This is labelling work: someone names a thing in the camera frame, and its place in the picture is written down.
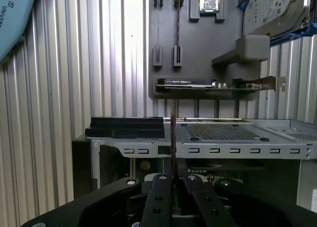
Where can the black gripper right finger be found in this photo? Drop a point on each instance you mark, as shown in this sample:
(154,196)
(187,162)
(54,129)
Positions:
(198,202)

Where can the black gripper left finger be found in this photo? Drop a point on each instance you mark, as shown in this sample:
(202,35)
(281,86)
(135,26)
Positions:
(158,202)

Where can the RAM stick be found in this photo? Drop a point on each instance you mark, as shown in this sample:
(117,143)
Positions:
(173,137)

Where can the black PC case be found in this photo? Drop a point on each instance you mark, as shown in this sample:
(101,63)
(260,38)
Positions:
(223,150)

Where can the green graphics card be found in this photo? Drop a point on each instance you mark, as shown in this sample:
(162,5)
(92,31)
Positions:
(188,82)

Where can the grey parts rack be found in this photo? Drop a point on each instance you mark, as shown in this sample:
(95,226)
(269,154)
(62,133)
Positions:
(203,43)

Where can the silver CPU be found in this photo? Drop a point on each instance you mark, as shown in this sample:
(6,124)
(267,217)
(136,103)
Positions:
(208,1)

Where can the hard disk in blue carrier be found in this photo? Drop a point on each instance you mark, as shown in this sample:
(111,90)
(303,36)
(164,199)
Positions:
(270,9)

